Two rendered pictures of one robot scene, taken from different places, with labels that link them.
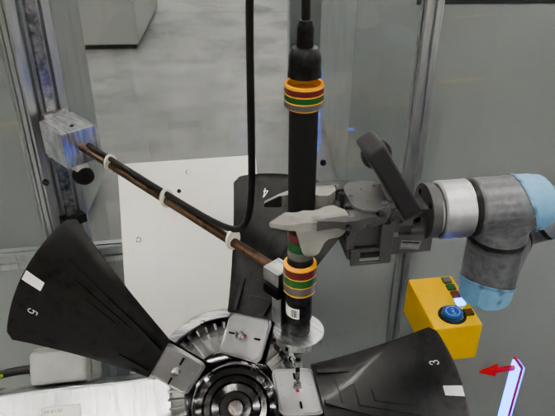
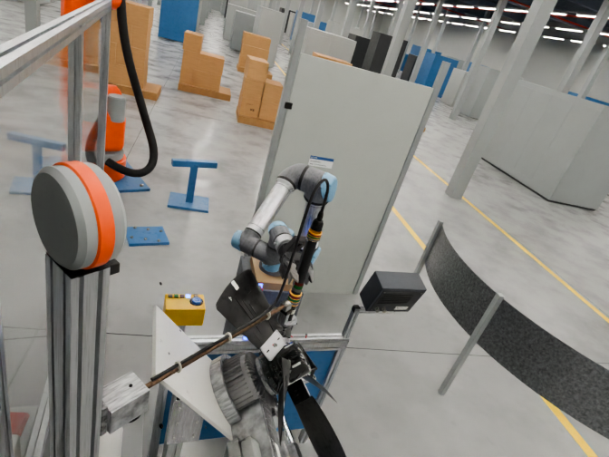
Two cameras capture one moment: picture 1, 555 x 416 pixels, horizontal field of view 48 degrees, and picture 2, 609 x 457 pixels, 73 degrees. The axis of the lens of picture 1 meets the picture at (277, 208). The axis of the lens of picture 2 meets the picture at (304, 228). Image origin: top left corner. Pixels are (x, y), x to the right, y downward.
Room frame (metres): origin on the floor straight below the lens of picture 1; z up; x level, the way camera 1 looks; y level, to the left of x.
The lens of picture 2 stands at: (1.00, 1.05, 2.22)
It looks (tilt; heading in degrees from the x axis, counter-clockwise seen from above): 26 degrees down; 254
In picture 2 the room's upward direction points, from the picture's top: 17 degrees clockwise
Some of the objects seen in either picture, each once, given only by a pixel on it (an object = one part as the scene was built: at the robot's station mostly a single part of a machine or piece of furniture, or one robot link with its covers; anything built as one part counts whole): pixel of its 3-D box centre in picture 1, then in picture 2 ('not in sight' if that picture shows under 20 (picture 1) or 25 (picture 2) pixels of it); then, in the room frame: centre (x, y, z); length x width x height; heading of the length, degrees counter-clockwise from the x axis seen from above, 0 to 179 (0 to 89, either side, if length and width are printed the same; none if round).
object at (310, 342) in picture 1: (293, 304); (288, 311); (0.66, -0.02, 1.34); 0.09 x 0.07 x 0.10; 44
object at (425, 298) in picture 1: (440, 319); (183, 310); (1.00, -0.34, 1.02); 0.16 x 0.10 x 0.11; 9
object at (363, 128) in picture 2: not in sight; (334, 185); (-0.01, -1.96, 1.10); 1.21 x 0.05 x 2.20; 9
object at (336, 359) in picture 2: not in sight; (319, 397); (0.18, -0.47, 0.39); 0.04 x 0.04 x 0.78; 9
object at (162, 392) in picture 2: not in sight; (159, 410); (1.03, -0.33, 0.39); 0.04 x 0.04 x 0.78; 9
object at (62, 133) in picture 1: (68, 139); (118, 403); (1.10, 0.40, 1.39); 0.10 x 0.07 x 0.08; 44
